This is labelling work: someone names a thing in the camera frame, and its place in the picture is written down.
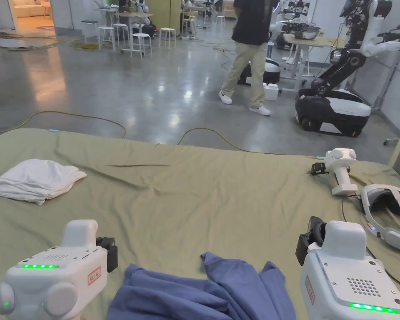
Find folded white cloth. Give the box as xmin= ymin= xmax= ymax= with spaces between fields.
xmin=0 ymin=158 xmax=88 ymax=205

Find white headset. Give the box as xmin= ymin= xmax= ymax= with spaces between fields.
xmin=360 ymin=184 xmax=400 ymax=249

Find wooden table with metal bowl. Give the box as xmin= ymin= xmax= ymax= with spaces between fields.
xmin=281 ymin=26 xmax=345 ymax=91

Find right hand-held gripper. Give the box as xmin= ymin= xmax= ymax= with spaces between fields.
xmin=295 ymin=216 xmax=400 ymax=320

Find blue garment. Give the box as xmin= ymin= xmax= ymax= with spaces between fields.
xmin=106 ymin=251 xmax=297 ymax=320

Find bed with pale green sheet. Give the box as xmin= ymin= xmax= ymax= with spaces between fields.
xmin=0 ymin=128 xmax=400 ymax=320

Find yellow cable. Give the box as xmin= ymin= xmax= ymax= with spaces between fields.
xmin=0 ymin=110 xmax=317 ymax=157

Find group of white stools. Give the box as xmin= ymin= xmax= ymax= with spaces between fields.
xmin=81 ymin=20 xmax=177 ymax=55

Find small black and white robot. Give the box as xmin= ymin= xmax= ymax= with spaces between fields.
xmin=236 ymin=56 xmax=281 ymax=85

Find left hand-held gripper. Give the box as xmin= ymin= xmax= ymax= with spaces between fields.
xmin=0 ymin=219 xmax=119 ymax=320

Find white table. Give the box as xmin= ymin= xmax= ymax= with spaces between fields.
xmin=115 ymin=12 xmax=155 ymax=60

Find spare white hand-held gripper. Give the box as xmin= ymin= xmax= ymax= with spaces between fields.
xmin=310 ymin=148 xmax=358 ymax=196

